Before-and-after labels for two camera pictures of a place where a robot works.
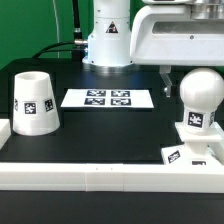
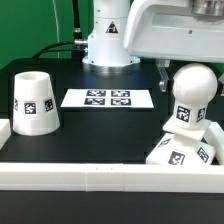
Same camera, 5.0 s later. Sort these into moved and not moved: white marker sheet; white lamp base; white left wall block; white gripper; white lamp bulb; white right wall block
Moved: white lamp base; white lamp bulb
Not moved: white gripper; white marker sheet; white left wall block; white right wall block
